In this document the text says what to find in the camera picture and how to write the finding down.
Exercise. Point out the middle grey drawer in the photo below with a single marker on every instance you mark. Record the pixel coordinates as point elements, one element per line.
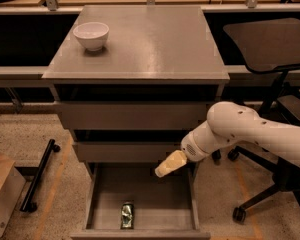
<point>126,152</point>

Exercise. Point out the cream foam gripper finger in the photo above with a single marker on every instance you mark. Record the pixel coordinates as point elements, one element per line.
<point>173,162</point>

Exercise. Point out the cardboard box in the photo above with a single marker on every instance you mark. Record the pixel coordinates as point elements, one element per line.
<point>11,185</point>

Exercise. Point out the bottom open grey drawer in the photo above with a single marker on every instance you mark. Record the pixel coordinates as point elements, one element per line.
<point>164,208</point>

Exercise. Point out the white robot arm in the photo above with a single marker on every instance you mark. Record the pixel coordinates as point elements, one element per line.
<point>227,124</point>

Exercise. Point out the top grey drawer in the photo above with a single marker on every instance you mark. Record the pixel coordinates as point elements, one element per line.
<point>131,115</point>

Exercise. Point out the white ceramic bowl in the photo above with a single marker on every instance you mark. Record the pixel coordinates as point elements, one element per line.
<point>92,35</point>

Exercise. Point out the grey drawer cabinet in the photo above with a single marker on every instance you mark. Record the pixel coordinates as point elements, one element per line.
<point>129,92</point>

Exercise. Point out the black office chair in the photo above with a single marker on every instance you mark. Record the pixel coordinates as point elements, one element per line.
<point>270,47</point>

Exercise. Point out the black wheeled leg bar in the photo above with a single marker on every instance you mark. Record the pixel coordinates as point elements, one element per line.
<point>35,173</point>

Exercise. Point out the green crushed can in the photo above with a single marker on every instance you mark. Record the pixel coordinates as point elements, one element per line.
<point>127,216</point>

